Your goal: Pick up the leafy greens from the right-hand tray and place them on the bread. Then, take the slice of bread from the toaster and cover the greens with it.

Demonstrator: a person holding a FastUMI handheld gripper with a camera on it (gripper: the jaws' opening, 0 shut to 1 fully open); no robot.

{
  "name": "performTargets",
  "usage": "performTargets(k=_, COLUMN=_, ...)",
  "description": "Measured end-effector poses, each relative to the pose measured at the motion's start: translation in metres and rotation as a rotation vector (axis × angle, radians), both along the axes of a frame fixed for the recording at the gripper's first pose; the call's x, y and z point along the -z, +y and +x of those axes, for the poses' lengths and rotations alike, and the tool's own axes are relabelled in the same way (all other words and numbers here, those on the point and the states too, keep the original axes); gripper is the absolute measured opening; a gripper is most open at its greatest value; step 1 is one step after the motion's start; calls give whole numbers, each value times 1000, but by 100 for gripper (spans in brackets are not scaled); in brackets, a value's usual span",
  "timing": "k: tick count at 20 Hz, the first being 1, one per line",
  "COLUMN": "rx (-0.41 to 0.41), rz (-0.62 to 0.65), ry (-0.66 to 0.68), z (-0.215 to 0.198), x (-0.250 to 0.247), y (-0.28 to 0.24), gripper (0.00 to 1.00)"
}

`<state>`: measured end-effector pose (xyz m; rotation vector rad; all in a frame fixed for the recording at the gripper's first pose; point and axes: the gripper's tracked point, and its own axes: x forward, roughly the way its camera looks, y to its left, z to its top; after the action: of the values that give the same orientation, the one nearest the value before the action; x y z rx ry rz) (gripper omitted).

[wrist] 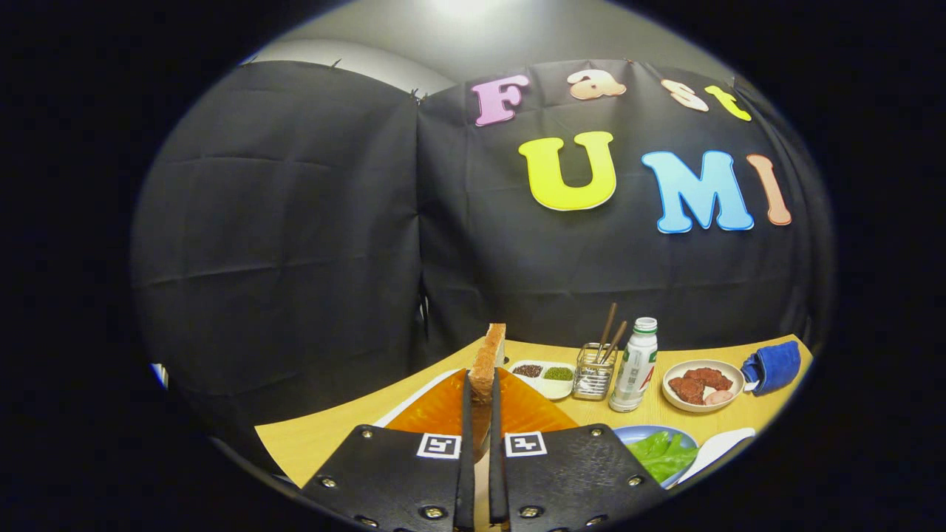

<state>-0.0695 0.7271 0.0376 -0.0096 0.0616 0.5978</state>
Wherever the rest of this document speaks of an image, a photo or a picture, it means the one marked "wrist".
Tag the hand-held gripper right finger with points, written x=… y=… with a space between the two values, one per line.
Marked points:
x=497 y=473

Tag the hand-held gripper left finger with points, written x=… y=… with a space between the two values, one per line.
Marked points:
x=468 y=473

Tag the toasted bread slice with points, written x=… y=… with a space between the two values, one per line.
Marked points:
x=488 y=362

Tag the green lettuce leaf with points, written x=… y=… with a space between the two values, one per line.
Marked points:
x=661 y=454

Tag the cream toaster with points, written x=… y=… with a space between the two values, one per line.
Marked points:
x=414 y=397

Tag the white divided condiment dish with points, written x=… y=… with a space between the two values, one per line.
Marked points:
x=547 y=390

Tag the blue round plate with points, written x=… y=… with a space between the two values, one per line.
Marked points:
x=628 y=432

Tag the white drink bottle green cap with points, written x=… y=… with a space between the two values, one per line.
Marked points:
x=632 y=377

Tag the brown chopstick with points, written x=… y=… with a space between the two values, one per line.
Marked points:
x=616 y=338
x=607 y=329

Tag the beige round plate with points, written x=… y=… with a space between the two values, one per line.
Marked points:
x=691 y=407

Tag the brown meat piece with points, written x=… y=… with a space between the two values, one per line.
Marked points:
x=709 y=377
x=686 y=390

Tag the white square plate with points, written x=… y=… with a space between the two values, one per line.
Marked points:
x=720 y=447

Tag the pale pink ham slice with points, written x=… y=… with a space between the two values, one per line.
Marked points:
x=719 y=397

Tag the black backdrop cloth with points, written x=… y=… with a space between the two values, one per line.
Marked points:
x=295 y=258

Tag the blue folded towel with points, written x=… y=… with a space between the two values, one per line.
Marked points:
x=776 y=366

